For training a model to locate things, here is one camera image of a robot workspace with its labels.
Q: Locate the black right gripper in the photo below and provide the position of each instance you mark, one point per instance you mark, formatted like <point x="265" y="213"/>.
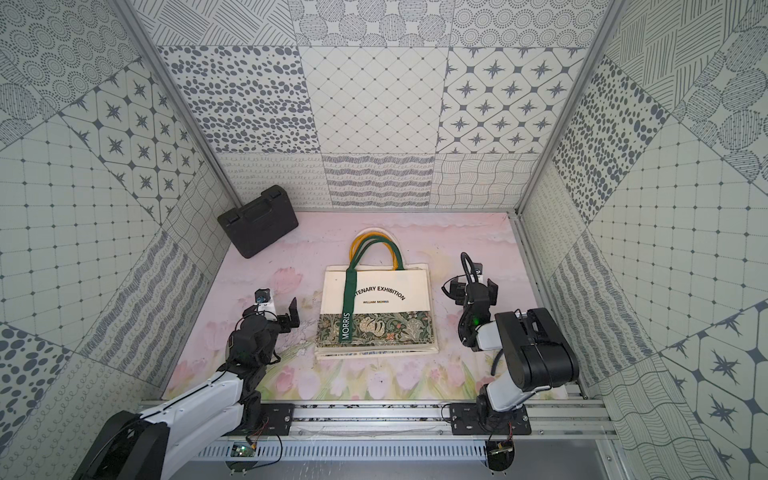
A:
<point x="458" y="292"/>

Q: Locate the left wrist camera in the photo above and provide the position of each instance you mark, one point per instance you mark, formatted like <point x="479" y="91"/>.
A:
<point x="263" y="301"/>

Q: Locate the aluminium mounting rail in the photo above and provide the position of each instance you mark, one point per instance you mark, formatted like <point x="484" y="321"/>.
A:
<point x="428" y="420"/>

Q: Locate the green handled exhibition tote bag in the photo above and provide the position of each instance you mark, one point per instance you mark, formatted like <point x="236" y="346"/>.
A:
<point x="374" y="306"/>

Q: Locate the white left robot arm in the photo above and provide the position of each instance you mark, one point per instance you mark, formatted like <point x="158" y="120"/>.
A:
<point x="157" y="442"/>

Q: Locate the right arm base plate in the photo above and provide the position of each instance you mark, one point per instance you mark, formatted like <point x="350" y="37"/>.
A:
<point x="467" y="419"/>

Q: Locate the circuit board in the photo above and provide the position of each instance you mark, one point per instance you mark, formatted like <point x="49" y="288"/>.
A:
<point x="242" y="458"/>
<point x="499" y="454"/>

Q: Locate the pink floral table mat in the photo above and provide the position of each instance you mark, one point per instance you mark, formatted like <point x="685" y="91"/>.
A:
<point x="295" y="266"/>

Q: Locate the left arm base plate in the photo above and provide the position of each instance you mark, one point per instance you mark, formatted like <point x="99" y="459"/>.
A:
<point x="272" y="419"/>

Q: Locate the black plastic tool case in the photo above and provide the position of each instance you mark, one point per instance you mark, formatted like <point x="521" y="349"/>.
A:
<point x="261" y="222"/>

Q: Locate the left circuit board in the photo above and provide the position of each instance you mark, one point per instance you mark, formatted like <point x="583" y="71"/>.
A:
<point x="242" y="458"/>

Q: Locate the starry night canvas tote bag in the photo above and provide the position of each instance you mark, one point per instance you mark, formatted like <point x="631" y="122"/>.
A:
<point x="335" y="353"/>

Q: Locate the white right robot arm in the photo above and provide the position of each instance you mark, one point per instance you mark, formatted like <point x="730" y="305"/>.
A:
<point x="537" y="355"/>

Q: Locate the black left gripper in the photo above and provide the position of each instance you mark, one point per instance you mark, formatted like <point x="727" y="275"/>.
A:
<point x="282" y="321"/>

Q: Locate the blue handled pliers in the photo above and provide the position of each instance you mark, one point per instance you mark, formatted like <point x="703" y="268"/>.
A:
<point x="495" y="365"/>

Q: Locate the right circuit board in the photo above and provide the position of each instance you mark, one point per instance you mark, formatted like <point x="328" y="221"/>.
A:
<point x="499" y="454"/>

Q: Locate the yellow handled white bag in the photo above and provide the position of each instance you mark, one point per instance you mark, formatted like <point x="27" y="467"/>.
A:
<point x="367" y="239"/>

